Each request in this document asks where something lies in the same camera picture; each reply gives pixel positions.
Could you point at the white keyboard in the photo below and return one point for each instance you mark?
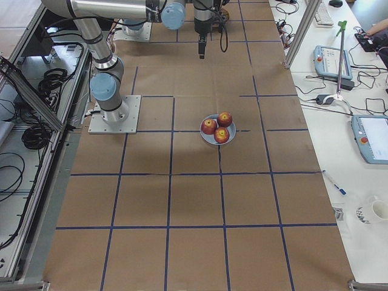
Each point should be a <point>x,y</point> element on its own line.
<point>322,17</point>

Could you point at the black computer mouse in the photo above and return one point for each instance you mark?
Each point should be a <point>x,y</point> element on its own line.
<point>336,3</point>

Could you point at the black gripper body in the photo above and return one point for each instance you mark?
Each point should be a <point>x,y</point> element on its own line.
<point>200,26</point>

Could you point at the red apple top on plate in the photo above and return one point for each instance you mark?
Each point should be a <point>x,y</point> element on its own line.
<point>224,119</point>

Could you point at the red apple on plate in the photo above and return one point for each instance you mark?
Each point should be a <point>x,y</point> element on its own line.
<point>221,135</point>
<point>224,119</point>
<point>209,126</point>

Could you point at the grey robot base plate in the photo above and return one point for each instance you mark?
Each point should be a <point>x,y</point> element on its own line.
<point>122,120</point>

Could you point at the light blue plate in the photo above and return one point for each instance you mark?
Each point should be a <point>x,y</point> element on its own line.
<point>210,139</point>

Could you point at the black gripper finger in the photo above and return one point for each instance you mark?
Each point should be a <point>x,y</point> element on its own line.
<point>201,50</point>

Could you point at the aluminium frame post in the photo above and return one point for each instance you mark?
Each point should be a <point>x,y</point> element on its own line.
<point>301,32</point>

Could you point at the blue teach pendant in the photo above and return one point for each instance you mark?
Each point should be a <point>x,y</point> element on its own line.
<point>327,60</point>
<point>371,137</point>

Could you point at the white patterned mug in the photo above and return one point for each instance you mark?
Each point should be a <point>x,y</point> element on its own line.
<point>373,210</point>

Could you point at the black power adapter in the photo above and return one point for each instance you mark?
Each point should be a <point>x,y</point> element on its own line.
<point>346,84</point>

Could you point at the small metal clip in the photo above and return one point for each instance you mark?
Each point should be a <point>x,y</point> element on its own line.
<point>339,213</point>

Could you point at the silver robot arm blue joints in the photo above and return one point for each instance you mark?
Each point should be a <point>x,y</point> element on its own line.
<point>110,69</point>

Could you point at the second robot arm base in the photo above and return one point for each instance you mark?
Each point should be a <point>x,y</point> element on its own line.
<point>132,30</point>

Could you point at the green tipped grabber stick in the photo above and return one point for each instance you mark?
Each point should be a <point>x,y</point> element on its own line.
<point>337,95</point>

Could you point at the brown wicker basket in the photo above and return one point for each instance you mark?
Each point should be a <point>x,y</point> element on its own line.
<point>220,18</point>

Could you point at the red apple left on plate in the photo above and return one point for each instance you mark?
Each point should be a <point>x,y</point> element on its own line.
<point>209,126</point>

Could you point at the blue teach pendant near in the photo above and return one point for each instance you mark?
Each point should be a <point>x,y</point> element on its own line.
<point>371,137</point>

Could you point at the red apple front on plate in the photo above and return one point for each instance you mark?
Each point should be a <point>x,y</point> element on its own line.
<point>221,135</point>

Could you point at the brown paper table cover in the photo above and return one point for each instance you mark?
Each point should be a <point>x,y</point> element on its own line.
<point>163,209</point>

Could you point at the blue teach pendant far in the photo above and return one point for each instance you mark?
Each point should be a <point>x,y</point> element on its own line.
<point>327,60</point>

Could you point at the white blue pen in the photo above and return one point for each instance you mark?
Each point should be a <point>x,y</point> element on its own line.
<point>334,183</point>

